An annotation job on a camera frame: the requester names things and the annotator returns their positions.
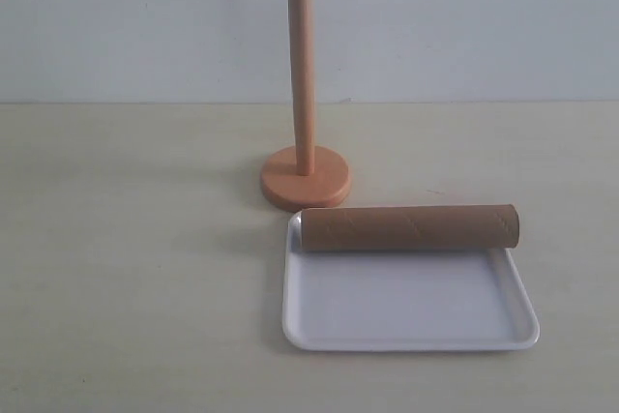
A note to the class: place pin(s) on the brown cardboard tube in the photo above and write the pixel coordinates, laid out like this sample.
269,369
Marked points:
424,228

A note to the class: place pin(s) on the wooden paper towel holder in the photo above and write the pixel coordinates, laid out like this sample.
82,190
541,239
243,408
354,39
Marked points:
304,175

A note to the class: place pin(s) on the white square plastic tray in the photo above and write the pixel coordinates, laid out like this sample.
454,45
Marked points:
411,301

